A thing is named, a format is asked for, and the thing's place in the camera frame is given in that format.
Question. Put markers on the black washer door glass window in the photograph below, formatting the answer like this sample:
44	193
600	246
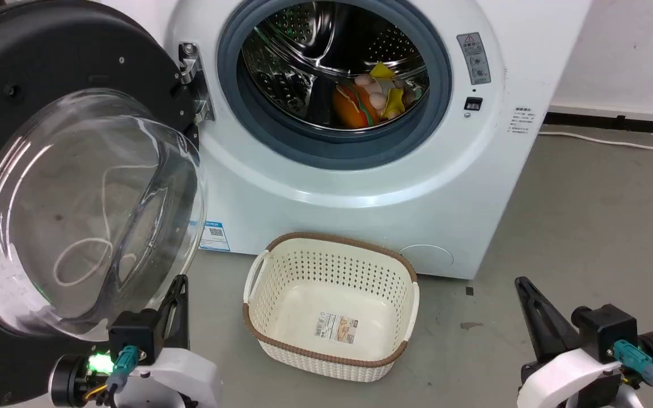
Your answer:
49	170

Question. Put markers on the yellow and pink doll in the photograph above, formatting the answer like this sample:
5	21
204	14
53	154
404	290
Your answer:
388	90

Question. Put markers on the grey warning sticker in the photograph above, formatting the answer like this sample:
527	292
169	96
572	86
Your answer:
474	58

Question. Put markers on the paper label in basket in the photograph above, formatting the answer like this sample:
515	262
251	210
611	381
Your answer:
336	328

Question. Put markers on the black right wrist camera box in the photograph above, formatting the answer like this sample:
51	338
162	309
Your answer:
604	331

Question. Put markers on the black baseboard strip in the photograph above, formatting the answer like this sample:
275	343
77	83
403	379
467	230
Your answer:
615	122

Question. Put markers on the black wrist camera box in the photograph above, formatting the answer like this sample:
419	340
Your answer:
134	334
604	331

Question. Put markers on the metal door hinge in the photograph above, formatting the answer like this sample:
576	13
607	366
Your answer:
195	79

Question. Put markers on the white plastic laundry basket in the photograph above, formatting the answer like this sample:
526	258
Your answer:
332	309

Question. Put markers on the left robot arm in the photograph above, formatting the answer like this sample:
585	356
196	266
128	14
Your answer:
68	379

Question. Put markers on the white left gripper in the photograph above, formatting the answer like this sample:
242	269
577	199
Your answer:
185	377

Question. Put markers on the orange plush burger toy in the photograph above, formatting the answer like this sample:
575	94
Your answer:
352	107

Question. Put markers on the white front-load washing machine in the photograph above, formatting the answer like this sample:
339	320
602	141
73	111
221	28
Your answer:
360	198

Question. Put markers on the stainless steel washer drum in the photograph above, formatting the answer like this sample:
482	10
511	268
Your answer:
292	62

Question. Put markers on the small printed text sticker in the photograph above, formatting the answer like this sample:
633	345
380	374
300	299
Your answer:
522	120

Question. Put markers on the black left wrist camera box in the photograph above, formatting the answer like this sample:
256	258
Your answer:
134	334

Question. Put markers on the blue energy label sticker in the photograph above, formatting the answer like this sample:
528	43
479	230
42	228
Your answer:
214	235

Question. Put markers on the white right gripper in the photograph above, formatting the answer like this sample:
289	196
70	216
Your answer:
564	379

